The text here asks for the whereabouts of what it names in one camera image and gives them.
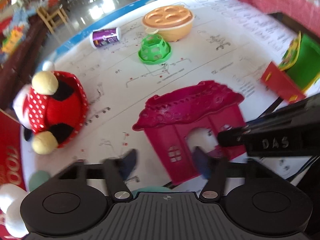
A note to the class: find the pink plastic toy house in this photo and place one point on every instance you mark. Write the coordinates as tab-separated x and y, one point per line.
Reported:
190	107

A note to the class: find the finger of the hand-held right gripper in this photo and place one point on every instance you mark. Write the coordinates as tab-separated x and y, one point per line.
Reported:
232	137

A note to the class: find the blue table mat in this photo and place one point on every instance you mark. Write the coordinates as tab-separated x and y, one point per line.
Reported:
75	40

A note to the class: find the red polka dot mouse plush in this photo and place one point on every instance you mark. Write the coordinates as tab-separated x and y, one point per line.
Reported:
57	107

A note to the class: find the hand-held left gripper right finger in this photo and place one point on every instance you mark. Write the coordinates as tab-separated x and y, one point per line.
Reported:
202	163

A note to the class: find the orange toy pot with lid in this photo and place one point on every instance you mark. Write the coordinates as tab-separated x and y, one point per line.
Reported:
170	22

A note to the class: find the green plastic basket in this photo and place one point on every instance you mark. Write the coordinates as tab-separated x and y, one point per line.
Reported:
155	51

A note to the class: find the wooden chair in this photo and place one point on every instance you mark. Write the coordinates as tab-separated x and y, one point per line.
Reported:
51	17

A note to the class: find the brown sofa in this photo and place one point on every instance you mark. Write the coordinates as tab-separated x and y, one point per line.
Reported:
22	62

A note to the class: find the red cardboard box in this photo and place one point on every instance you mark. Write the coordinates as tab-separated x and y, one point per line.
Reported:
11	150

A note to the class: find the light blue cloth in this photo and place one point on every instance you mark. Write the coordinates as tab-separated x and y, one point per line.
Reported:
23	17

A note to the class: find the green red toy box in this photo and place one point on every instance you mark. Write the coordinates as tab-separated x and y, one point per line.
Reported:
305	62

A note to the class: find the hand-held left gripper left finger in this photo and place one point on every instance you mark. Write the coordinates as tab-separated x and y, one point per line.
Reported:
126	166

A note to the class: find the purple white bottle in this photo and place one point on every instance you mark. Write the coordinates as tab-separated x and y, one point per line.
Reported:
105	37

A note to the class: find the yellow plastic toy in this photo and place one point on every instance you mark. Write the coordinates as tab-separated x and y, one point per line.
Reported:
12	40

